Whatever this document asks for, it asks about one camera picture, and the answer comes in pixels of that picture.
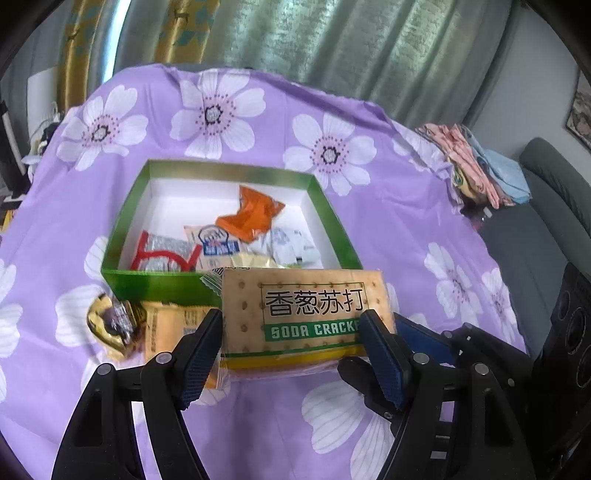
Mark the beige blue-label snack packet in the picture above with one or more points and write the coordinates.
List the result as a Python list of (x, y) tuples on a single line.
[(217, 244)]

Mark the red and silver snack packet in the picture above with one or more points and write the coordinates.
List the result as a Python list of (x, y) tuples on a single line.
[(161, 254)]

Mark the green cardboard box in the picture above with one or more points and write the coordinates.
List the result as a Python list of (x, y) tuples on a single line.
[(152, 286)]

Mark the pile of folded clothes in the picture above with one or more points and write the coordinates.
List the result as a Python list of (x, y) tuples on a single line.
[(455, 157)]

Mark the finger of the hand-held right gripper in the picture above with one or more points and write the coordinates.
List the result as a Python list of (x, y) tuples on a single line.
[(425, 339), (358, 383)]

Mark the pale yellow snack packet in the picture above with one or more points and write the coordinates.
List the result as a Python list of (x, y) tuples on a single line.
[(258, 261)]

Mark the gold and dark candy packet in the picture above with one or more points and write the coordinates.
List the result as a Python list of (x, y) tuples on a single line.
[(113, 323)]

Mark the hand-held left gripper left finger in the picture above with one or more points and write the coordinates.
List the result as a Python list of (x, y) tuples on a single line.
[(198, 364)]

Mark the white snack packet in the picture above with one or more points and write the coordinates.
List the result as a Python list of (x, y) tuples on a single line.
[(295, 247)]

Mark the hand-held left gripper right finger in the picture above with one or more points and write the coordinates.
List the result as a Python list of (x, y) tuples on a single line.
[(385, 364)]

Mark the black floor stand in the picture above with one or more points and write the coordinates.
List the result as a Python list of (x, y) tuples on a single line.
[(9, 147)]

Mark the yellow-orange snack packet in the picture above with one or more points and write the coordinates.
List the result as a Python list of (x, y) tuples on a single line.
[(166, 327)]

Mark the framed wall picture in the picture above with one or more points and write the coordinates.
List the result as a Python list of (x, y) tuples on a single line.
[(581, 110)]

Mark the soda cracker packet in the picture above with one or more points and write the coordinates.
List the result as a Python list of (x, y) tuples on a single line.
[(300, 295)]

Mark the gold patterned curtain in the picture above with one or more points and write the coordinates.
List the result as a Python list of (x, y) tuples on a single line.
[(85, 50), (184, 27)]

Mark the orange snack packet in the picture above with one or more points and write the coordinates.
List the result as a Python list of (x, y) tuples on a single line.
[(251, 214)]

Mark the green-grey curtain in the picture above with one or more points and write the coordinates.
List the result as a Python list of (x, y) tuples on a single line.
[(369, 46)]

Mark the light blue folded cloth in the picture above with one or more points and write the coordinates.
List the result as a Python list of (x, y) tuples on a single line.
[(505, 173)]

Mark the grey sofa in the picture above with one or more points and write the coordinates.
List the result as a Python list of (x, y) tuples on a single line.
[(531, 240)]

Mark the purple floral cloth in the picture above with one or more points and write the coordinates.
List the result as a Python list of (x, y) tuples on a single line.
[(392, 221)]

